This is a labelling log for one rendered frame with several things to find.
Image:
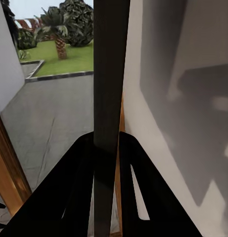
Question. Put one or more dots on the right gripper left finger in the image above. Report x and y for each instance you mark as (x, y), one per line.
(60, 206)

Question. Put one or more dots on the poster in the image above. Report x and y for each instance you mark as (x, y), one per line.
(110, 30)

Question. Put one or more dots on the door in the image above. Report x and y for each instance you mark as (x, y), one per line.
(46, 97)

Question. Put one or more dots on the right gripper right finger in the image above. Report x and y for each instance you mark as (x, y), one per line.
(167, 216)

